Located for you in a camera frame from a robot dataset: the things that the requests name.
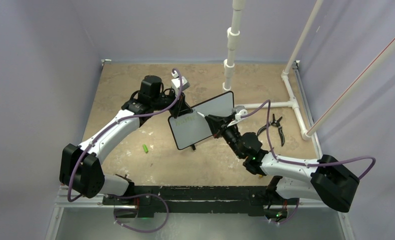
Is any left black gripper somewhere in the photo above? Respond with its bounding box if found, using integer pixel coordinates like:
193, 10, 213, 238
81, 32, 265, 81
151, 88, 193, 119

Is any white PVC pipe frame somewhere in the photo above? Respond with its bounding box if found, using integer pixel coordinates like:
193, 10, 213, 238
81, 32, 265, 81
222, 0, 395, 141

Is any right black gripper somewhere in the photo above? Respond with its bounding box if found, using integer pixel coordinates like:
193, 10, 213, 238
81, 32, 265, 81
206, 114, 244, 159

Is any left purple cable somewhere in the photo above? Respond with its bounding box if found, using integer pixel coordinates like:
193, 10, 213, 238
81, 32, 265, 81
66, 67, 184, 203

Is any black-handled wire stripper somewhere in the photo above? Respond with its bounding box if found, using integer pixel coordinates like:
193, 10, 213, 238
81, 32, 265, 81
256, 113, 286, 147

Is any purple cable loop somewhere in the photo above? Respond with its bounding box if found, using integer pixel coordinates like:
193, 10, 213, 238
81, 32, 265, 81
113, 192, 171, 234

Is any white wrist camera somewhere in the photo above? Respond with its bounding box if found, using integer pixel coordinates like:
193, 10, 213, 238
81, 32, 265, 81
171, 76, 191, 96
227, 105, 248, 127

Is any small black-framed whiteboard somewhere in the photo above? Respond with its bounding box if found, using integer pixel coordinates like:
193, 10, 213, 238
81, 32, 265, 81
167, 91, 234, 150

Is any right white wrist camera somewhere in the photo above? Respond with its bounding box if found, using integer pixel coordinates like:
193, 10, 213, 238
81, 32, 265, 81
227, 105, 248, 127

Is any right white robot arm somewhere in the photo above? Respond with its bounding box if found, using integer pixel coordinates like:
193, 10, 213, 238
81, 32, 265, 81
204, 114, 360, 213

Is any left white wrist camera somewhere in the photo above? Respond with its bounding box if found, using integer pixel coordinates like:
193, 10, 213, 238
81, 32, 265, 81
171, 76, 191, 96

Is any green marker cap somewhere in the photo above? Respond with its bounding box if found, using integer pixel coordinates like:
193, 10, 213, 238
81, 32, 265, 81
142, 144, 149, 154

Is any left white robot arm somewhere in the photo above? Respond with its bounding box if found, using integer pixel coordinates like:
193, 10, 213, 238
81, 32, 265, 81
59, 69, 193, 205

